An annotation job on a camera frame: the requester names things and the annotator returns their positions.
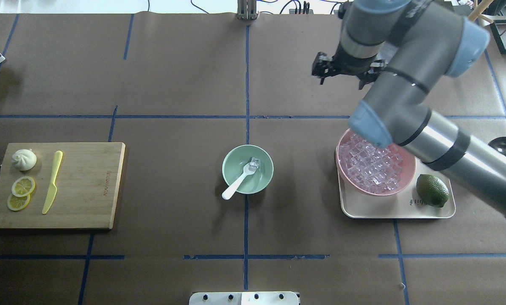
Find lemon slice upper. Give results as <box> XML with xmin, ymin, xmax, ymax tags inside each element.
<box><xmin>11</xmin><ymin>176</ymin><xmax>36</xmax><ymax>197</ymax></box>

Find wooden stand with round base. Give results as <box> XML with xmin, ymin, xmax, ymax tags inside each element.
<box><xmin>467</xmin><ymin>0</ymin><xmax>494</xmax><ymax>24</ymax></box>

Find white steamed bun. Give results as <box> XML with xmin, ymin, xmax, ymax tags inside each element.
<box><xmin>11</xmin><ymin>149</ymin><xmax>37</xmax><ymax>172</ymax></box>

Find single clear ice cube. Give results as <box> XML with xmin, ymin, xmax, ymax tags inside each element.
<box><xmin>249</xmin><ymin>158</ymin><xmax>260</xmax><ymax>171</ymax></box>

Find clear ice cubes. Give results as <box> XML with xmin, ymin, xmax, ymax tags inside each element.
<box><xmin>337</xmin><ymin>133</ymin><xmax>403</xmax><ymax>194</ymax></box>

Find white plastic spoon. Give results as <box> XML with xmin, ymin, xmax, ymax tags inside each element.
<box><xmin>222</xmin><ymin>164</ymin><xmax>255</xmax><ymax>200</ymax></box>

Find green lime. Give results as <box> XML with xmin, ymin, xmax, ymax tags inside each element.
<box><xmin>416</xmin><ymin>174</ymin><xmax>450</xmax><ymax>208</ymax></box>

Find black power strip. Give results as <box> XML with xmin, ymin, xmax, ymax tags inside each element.
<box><xmin>280</xmin><ymin>0</ymin><xmax>314</xmax><ymax>15</ymax></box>

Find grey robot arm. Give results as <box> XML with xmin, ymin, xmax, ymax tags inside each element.
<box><xmin>332</xmin><ymin>0</ymin><xmax>506</xmax><ymax>218</ymax></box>

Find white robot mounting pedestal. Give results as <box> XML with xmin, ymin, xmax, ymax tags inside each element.
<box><xmin>189</xmin><ymin>291</ymin><xmax>301</xmax><ymax>305</ymax></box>

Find lemon slice lower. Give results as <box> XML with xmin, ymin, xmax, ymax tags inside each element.
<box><xmin>7</xmin><ymin>194</ymin><xmax>31</xmax><ymax>211</ymax></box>

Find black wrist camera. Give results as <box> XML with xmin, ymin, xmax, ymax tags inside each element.
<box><xmin>311</xmin><ymin>52</ymin><xmax>338</xmax><ymax>85</ymax></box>

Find lemon slice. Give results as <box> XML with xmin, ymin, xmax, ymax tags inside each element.
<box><xmin>7</xmin><ymin>194</ymin><xmax>31</xmax><ymax>211</ymax></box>
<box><xmin>11</xmin><ymin>176</ymin><xmax>36</xmax><ymax>197</ymax></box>

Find mint green bowl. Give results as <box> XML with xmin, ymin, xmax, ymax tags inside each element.
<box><xmin>222</xmin><ymin>144</ymin><xmax>274</xmax><ymax>194</ymax></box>

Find aluminium frame post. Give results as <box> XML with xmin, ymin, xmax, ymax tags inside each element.
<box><xmin>236</xmin><ymin>0</ymin><xmax>259</xmax><ymax>20</ymax></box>

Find yellow plastic knife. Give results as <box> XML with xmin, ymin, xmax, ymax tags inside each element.
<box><xmin>42</xmin><ymin>150</ymin><xmax>63</xmax><ymax>215</ymax></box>

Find pink bowl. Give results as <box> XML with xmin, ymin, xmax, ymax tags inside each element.
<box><xmin>335</xmin><ymin>129</ymin><xmax>416</xmax><ymax>196</ymax></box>

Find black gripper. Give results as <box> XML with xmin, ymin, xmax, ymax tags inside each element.
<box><xmin>332</xmin><ymin>51</ymin><xmax>383</xmax><ymax>89</ymax></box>

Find cream plastic tray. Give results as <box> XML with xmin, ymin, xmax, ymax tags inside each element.
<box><xmin>338</xmin><ymin>162</ymin><xmax>456</xmax><ymax>219</ymax></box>

